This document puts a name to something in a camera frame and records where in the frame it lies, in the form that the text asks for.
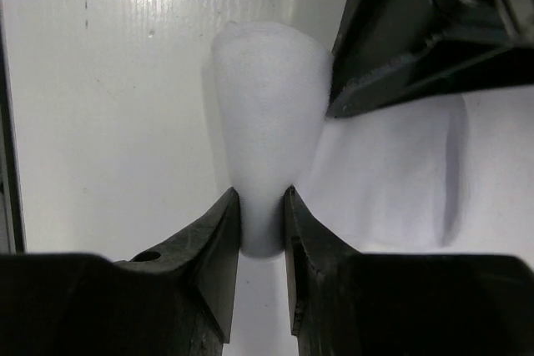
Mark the white sock black cuff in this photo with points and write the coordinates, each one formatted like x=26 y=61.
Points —
x=448 y=175

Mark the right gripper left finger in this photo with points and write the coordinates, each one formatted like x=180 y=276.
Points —
x=176 y=298

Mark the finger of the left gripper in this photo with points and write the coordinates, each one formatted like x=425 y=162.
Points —
x=389 y=52

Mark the aluminium frame rail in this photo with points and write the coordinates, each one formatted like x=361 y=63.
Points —
x=12 y=230

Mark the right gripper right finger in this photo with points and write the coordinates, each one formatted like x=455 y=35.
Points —
x=344 y=302

